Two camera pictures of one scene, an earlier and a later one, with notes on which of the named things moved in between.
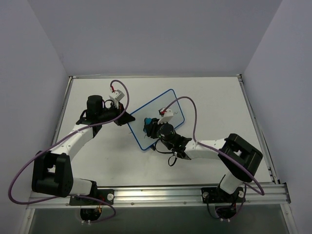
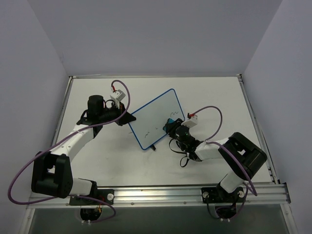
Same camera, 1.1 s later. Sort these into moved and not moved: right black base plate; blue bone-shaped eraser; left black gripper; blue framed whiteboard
Moved: blue bone-shaped eraser
Not moved: left black gripper; blue framed whiteboard; right black base plate
